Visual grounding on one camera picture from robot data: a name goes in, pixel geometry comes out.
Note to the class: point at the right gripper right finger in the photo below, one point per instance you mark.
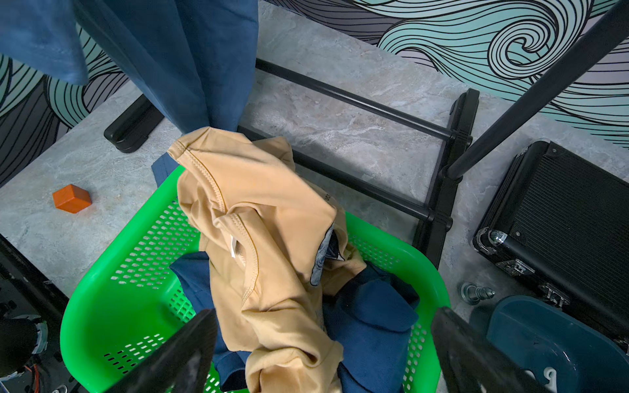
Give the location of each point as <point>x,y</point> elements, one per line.
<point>472,364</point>

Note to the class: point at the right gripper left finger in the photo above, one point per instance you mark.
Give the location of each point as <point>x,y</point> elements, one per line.
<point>181,364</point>

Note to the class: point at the navy Mickey print t-shirt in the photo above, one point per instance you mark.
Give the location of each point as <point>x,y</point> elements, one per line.
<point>372,317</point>

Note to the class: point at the tan cartoon print t-shirt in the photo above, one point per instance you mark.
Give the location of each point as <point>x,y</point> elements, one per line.
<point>276,245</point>

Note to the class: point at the slate blue t-shirt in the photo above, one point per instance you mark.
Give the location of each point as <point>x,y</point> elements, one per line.
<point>193,60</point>

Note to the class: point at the white clothespin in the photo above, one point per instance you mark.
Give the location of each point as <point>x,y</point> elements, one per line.
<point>550,379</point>

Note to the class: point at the silver levelling foot bolt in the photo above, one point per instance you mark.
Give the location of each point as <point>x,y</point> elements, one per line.
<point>472,294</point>

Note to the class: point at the green plastic basket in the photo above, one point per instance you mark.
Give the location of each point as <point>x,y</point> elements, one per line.
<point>130,302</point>

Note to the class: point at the teal plastic tray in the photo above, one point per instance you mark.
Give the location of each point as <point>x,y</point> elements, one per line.
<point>579,342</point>

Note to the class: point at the black ribbed case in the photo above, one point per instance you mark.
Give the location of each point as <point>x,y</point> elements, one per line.
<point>558,224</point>

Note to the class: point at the orange small block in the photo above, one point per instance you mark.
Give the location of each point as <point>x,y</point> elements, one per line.
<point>71,199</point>

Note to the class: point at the black clothes rack frame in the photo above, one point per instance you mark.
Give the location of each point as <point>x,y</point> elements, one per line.
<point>382,152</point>

